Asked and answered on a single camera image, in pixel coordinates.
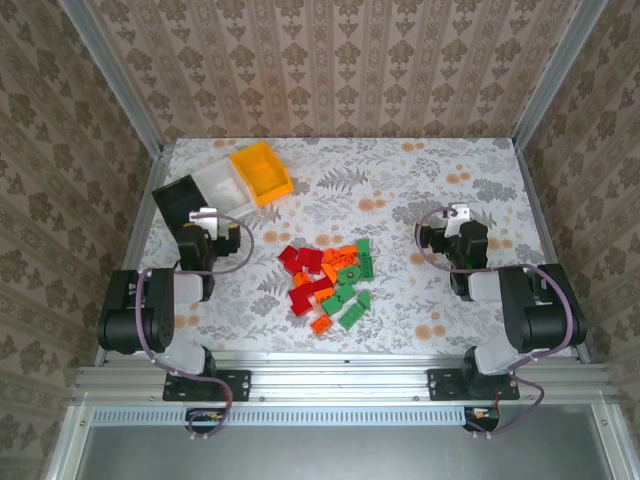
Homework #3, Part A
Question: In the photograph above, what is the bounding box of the white plastic bin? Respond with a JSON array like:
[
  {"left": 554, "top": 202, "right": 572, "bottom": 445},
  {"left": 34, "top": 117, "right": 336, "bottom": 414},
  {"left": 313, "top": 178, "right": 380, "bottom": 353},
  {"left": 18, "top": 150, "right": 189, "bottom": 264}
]
[{"left": 192, "top": 158, "right": 259, "bottom": 220}]

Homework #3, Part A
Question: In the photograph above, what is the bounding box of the black plastic bin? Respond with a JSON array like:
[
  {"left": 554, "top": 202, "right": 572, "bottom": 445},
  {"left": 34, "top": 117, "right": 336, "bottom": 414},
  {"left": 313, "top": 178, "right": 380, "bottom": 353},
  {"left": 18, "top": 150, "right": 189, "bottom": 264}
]
[{"left": 151, "top": 174, "right": 214, "bottom": 234}]

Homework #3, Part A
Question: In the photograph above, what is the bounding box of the yellow plastic bin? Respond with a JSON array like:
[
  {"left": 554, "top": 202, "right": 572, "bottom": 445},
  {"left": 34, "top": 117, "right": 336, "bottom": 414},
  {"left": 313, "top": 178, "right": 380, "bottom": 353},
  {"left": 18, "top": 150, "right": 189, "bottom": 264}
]
[{"left": 229, "top": 141, "right": 295, "bottom": 209}]

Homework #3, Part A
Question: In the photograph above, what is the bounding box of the large red lego brick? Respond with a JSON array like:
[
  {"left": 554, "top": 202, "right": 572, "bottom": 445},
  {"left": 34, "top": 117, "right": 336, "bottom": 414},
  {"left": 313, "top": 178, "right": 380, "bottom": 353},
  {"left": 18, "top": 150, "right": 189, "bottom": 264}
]
[{"left": 298, "top": 247, "right": 325, "bottom": 275}]

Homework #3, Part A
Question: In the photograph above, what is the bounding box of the grey metal panel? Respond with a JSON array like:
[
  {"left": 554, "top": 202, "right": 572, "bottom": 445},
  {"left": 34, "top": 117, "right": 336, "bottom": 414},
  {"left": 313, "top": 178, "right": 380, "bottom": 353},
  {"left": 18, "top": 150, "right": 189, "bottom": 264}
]
[{"left": 74, "top": 425, "right": 619, "bottom": 480}]

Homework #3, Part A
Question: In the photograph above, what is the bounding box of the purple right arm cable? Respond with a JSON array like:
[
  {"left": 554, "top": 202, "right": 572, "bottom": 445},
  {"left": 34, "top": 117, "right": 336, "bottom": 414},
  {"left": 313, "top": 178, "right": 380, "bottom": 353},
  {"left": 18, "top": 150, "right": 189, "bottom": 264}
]
[{"left": 415, "top": 207, "right": 575, "bottom": 437}]

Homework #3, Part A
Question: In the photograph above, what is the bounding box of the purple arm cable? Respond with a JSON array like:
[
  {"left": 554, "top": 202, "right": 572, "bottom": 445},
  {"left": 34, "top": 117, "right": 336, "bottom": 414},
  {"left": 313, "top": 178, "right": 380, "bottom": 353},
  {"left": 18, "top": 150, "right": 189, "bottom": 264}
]
[
  {"left": 415, "top": 207, "right": 575, "bottom": 437},
  {"left": 134, "top": 212, "right": 256, "bottom": 441}
]

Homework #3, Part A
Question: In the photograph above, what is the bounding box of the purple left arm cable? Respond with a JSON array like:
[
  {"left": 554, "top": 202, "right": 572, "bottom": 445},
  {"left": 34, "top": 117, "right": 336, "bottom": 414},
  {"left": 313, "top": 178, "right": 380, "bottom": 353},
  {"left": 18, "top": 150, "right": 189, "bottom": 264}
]
[{"left": 134, "top": 212, "right": 256, "bottom": 441}]

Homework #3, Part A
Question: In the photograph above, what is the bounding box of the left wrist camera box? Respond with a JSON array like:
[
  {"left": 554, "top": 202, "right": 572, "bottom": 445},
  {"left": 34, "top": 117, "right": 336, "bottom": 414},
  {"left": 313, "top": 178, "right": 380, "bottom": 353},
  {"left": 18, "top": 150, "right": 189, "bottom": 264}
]
[{"left": 188, "top": 206, "right": 221, "bottom": 240}]

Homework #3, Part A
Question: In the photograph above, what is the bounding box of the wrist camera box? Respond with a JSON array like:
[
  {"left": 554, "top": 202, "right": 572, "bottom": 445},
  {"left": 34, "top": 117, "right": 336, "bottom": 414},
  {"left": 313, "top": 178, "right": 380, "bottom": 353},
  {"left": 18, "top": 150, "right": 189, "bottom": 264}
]
[
  {"left": 446, "top": 202, "right": 472, "bottom": 240},
  {"left": 188, "top": 206, "right": 221, "bottom": 240}
]

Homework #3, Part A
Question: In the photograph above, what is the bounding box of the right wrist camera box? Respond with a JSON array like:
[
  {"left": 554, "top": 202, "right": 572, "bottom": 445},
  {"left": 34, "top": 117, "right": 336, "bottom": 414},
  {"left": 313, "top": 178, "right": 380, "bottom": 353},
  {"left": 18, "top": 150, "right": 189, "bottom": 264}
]
[{"left": 446, "top": 202, "right": 472, "bottom": 240}]

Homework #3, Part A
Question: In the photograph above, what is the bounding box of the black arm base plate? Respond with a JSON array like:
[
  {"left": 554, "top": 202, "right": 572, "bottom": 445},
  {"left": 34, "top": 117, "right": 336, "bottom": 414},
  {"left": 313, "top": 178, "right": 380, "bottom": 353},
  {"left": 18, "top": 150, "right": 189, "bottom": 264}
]
[
  {"left": 427, "top": 368, "right": 520, "bottom": 402},
  {"left": 163, "top": 368, "right": 251, "bottom": 402}
]

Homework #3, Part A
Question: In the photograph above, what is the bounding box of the aluminium mounting rail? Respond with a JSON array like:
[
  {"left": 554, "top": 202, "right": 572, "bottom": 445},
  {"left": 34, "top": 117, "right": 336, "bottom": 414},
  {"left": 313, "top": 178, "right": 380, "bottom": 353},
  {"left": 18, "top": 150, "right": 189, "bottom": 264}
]
[{"left": 73, "top": 351, "right": 615, "bottom": 405}]

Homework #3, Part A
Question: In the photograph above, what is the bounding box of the aluminium frame post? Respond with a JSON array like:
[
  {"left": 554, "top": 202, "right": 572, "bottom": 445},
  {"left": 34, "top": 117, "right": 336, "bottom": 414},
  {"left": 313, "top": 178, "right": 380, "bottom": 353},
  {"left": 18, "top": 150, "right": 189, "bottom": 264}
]
[
  {"left": 58, "top": 0, "right": 165, "bottom": 157},
  {"left": 513, "top": 0, "right": 610, "bottom": 149}
]

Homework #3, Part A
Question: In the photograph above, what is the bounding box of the white slotted cable duct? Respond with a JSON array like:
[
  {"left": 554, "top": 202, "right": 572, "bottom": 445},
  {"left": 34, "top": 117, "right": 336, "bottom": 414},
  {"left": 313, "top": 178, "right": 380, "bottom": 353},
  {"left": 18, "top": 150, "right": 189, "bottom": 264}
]
[{"left": 92, "top": 405, "right": 469, "bottom": 427}]

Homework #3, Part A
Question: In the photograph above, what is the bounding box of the aluminium lower frame bar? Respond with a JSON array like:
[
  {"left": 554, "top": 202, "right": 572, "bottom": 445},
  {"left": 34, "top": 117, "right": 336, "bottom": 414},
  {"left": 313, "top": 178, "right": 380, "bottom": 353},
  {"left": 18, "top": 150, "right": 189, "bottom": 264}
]
[
  {"left": 45, "top": 404, "right": 94, "bottom": 480},
  {"left": 591, "top": 403, "right": 632, "bottom": 480}
]

